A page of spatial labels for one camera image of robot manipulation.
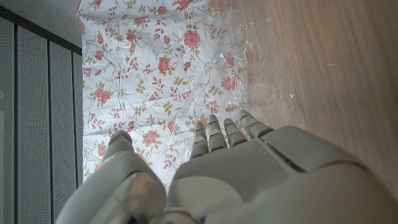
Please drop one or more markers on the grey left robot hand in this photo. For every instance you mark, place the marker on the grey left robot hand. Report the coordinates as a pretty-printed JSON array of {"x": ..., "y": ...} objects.
[{"x": 264, "y": 180}]

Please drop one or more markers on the clear cling film sheet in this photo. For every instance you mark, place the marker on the clear cling film sheet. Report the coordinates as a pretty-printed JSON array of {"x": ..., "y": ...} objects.
[{"x": 264, "y": 62}]

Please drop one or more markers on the floral rose curtain backdrop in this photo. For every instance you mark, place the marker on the floral rose curtain backdrop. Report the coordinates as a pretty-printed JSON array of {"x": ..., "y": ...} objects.
[{"x": 140, "y": 77}]

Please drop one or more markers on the dark perforated partition panel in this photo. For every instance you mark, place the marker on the dark perforated partition panel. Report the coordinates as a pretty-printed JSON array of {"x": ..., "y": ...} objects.
[{"x": 37, "y": 124}]

